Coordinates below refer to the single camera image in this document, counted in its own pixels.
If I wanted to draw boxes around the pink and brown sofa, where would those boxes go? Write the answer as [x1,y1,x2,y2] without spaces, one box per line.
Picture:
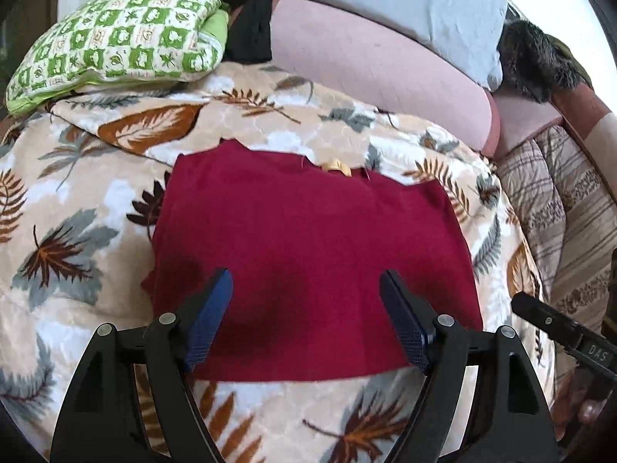
[492,77,617,160]

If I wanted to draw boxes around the dark fur garment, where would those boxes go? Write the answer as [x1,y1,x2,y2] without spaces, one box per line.
[496,19,593,104]

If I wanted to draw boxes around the green patterned pillow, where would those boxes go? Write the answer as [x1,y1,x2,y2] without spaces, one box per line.
[5,0,229,117]

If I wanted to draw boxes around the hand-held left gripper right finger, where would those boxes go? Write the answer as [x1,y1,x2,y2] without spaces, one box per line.
[379,269,560,463]

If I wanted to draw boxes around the grey pillow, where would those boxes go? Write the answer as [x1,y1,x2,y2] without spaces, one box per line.
[303,0,509,92]

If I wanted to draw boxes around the black cloth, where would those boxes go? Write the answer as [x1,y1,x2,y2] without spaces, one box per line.
[105,0,275,64]

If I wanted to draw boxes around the striped beige quilt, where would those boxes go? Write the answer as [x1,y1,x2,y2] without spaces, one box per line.
[496,125,617,396]

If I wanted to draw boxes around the red knit sweater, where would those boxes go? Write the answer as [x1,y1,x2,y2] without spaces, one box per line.
[140,137,485,382]

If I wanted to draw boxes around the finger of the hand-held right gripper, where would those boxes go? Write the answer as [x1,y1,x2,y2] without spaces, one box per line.
[511,292,586,348]

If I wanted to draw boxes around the person's right hand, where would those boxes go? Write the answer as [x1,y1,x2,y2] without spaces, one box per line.
[554,376,617,439]

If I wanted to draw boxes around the pink sofa back cushion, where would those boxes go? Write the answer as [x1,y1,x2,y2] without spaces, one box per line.
[270,0,502,157]

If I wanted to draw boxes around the leaf print blanket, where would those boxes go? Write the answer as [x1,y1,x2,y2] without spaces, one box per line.
[0,60,555,463]

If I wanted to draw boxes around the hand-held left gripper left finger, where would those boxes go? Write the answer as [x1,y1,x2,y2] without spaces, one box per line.
[49,267,234,463]

